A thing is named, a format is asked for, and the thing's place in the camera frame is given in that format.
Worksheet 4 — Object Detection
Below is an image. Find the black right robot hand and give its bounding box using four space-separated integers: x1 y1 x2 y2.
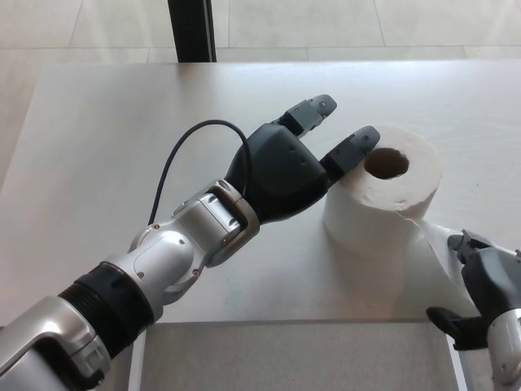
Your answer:
426 229 521 351

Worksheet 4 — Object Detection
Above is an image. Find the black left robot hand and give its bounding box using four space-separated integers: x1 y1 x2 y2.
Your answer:
222 94 382 224

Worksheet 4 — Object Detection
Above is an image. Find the white toilet paper roll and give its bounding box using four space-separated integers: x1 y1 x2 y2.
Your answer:
323 124 484 317

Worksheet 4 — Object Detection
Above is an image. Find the white table leg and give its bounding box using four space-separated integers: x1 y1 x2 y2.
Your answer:
445 333 468 391
129 333 147 391

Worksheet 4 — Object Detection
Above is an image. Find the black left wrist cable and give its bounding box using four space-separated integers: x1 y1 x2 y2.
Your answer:
149 119 252 225

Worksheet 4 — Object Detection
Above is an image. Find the black vertical post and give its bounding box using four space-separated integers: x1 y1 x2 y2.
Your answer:
167 0 217 63

